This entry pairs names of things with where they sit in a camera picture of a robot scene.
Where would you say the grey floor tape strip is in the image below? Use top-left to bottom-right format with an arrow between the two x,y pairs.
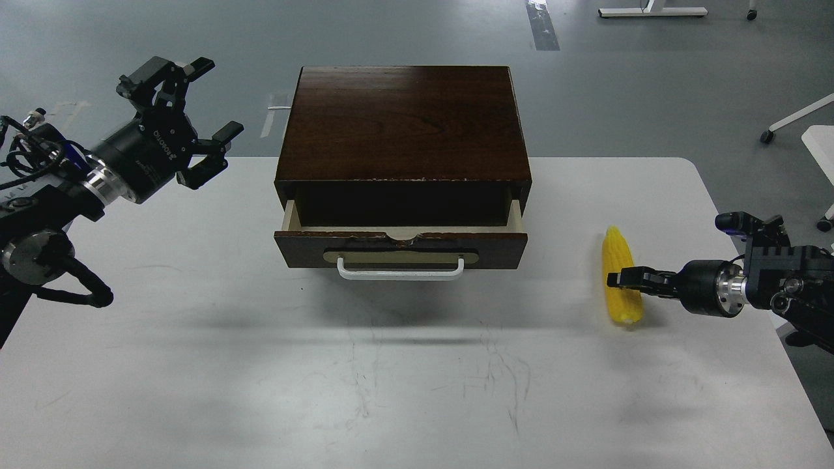
525,1 -> 560,51

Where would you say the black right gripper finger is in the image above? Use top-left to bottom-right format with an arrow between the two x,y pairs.
607,265 -> 678,299

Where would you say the white desk foot bar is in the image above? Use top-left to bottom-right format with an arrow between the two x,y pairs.
597,1 -> 708,18

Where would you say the yellow corn cob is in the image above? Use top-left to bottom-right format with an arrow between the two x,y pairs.
601,225 -> 644,326

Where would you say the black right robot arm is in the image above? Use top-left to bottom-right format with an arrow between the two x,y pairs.
602,212 -> 833,352

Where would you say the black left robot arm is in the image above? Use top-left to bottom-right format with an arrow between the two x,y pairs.
1,56 -> 244,341

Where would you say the dark wooden cabinet box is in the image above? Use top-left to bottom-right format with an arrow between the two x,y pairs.
274,65 -> 532,206

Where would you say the wooden drawer with white handle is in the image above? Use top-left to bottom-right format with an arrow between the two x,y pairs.
274,198 -> 529,281

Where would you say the white chair leg with caster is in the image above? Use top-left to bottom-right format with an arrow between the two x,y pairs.
759,93 -> 833,145

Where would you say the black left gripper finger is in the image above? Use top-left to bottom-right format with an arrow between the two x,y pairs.
117,56 -> 215,134
176,121 -> 244,190

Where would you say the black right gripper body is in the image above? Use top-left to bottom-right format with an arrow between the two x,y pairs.
671,259 -> 748,318

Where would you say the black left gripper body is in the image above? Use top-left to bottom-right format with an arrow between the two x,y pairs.
91,120 -> 197,204

